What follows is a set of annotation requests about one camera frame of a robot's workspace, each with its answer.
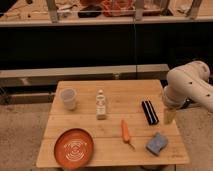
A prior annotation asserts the blue sponge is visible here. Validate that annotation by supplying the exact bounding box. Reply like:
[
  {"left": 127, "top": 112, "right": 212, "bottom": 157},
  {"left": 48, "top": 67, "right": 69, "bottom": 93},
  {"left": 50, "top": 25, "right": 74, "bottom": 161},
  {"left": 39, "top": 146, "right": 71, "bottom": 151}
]
[{"left": 146, "top": 132, "right": 168, "bottom": 156}]

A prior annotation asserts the orange ceramic bowl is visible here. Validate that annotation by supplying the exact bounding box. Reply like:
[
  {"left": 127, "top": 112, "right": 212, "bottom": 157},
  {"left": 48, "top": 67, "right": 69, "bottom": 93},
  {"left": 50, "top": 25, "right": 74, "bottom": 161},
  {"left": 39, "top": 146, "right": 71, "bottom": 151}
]
[{"left": 54, "top": 128, "right": 94, "bottom": 170}]

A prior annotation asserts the wooden slatted table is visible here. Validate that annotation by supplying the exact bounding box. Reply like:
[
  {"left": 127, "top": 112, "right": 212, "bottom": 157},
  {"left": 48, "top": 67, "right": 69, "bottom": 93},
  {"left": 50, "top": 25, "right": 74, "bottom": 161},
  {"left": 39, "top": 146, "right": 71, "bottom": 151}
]
[{"left": 36, "top": 80, "right": 189, "bottom": 168}]

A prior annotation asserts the clear plastic cup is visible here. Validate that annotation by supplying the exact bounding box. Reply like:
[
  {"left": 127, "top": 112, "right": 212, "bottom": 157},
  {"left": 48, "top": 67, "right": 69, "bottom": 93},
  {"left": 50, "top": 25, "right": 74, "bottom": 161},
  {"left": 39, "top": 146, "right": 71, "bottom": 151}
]
[{"left": 60, "top": 88, "right": 77, "bottom": 110}]

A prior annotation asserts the orange carrot toy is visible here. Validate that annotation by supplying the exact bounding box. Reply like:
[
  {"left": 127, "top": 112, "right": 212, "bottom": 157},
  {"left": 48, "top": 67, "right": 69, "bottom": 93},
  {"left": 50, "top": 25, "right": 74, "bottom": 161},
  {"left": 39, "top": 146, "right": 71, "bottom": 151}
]
[{"left": 121, "top": 120, "right": 135, "bottom": 149}]

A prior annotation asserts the white squeeze bottle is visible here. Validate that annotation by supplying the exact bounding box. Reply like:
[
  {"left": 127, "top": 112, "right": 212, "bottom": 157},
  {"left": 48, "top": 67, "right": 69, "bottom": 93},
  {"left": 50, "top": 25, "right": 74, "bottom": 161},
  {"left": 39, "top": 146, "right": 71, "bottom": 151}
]
[{"left": 96, "top": 90, "right": 107, "bottom": 120}]

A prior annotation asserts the black object on shelf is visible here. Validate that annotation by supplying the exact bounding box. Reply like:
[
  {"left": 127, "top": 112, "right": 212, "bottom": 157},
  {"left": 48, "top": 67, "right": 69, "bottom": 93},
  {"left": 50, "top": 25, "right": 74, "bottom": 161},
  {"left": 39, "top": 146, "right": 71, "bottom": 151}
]
[{"left": 78, "top": 5, "right": 102, "bottom": 18}]

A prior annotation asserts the long wooden bench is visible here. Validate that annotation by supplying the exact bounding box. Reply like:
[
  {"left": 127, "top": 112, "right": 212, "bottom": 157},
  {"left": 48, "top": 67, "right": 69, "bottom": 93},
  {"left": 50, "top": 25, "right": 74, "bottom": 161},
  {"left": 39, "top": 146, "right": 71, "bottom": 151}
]
[{"left": 0, "top": 64, "right": 169, "bottom": 87}]

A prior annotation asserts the black rectangular case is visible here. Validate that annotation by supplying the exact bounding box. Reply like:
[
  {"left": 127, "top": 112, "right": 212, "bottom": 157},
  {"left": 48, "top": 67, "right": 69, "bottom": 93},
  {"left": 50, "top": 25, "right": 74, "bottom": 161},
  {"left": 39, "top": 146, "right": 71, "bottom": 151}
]
[{"left": 141, "top": 100, "right": 159, "bottom": 125}]

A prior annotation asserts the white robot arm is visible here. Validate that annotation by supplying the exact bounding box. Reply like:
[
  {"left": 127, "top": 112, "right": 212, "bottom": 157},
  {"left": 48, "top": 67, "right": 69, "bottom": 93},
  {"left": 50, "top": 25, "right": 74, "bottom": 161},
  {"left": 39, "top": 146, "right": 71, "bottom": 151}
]
[{"left": 162, "top": 61, "right": 213, "bottom": 124}]

